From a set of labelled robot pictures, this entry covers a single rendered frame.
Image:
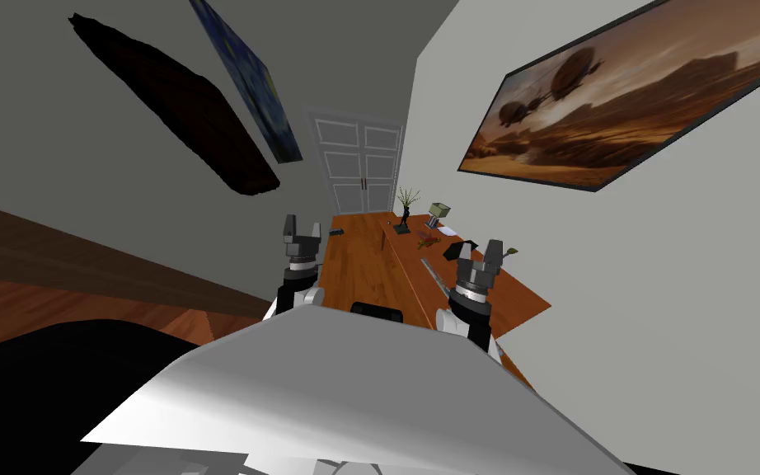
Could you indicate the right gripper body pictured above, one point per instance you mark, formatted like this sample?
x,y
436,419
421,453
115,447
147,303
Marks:
x,y
479,272

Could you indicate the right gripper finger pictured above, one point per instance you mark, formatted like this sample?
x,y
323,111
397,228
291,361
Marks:
x,y
464,254
494,250

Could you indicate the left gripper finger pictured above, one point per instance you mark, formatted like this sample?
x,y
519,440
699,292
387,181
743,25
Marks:
x,y
316,232
290,227

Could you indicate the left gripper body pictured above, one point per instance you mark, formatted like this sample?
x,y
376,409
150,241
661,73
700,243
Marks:
x,y
302,249

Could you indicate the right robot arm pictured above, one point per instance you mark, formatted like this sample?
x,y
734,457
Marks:
x,y
472,310

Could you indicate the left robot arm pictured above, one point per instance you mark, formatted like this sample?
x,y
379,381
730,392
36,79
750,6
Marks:
x,y
295,298

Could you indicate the wooden desk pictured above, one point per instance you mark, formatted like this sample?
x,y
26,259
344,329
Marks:
x,y
518,297

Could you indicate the white panelled double door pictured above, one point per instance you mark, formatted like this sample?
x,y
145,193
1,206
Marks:
x,y
347,165

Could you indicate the blue painting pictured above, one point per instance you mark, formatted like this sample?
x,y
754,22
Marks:
x,y
255,86

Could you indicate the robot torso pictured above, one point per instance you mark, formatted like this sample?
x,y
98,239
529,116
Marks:
x,y
353,389

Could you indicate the framed desert airship painting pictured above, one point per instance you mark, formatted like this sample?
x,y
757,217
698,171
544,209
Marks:
x,y
617,105

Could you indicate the dark brown wall panel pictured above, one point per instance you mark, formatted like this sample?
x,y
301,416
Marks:
x,y
175,99

